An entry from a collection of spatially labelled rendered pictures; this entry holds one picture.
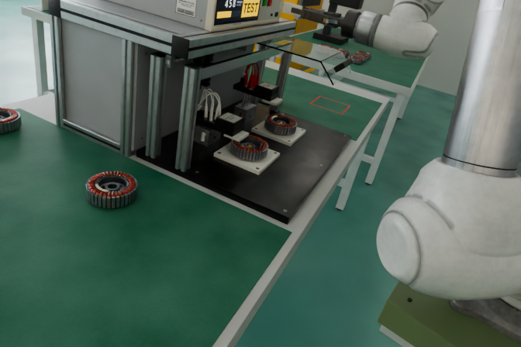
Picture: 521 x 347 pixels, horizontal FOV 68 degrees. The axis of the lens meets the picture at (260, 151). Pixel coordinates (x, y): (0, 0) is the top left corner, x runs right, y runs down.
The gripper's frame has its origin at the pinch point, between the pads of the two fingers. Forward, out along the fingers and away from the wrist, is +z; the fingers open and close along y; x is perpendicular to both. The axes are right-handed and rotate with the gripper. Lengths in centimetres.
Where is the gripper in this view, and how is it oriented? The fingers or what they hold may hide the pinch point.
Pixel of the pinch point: (292, 9)
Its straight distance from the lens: 123.2
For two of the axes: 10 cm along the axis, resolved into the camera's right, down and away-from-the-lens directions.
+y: 4.4, -3.4, 8.3
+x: 1.9, -8.7, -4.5
